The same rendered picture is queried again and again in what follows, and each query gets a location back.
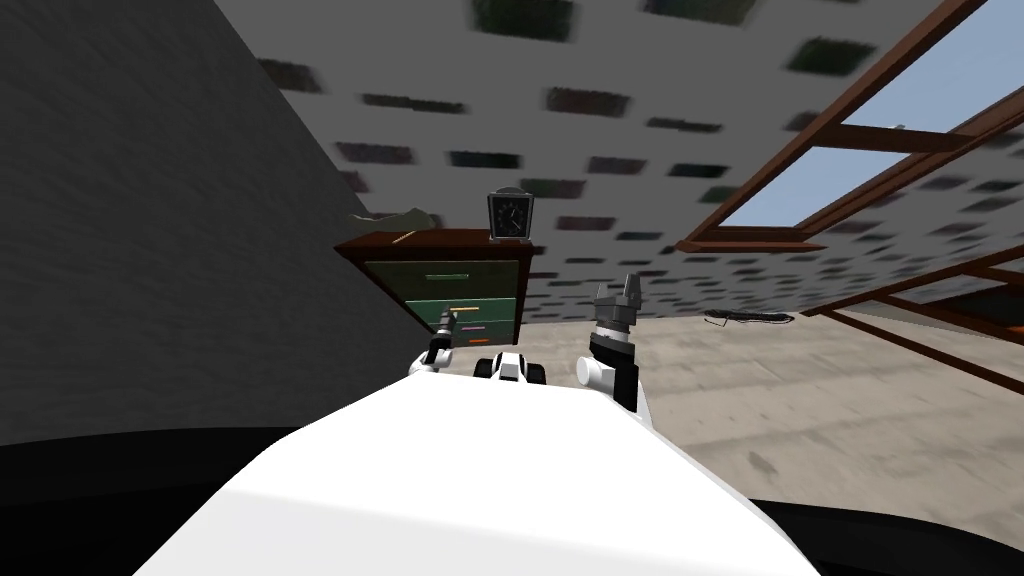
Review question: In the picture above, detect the dark grey table clock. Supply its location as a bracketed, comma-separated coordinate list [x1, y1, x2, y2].
[486, 186, 536, 245]

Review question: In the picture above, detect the green drawer front pink handle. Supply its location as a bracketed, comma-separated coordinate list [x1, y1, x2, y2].
[455, 319, 517, 339]

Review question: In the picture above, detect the brown wooden frame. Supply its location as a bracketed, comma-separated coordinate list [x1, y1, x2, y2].
[798, 243, 1024, 398]

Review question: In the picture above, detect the brown dresser with green drawers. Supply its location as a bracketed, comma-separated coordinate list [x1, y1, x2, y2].
[333, 227, 537, 350]

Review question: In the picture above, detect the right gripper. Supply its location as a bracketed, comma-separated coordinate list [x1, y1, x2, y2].
[593, 273, 645, 329]

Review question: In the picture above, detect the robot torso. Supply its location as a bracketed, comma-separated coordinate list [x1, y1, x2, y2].
[134, 349, 825, 576]

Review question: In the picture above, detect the brown framed window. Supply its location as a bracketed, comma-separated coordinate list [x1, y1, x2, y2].
[674, 0, 1024, 256]

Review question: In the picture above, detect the green drawer front yellow handle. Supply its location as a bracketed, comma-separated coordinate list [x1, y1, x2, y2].
[402, 297, 519, 325]

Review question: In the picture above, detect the black flat thing on floor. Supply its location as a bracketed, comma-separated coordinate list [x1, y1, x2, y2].
[703, 307, 797, 330]

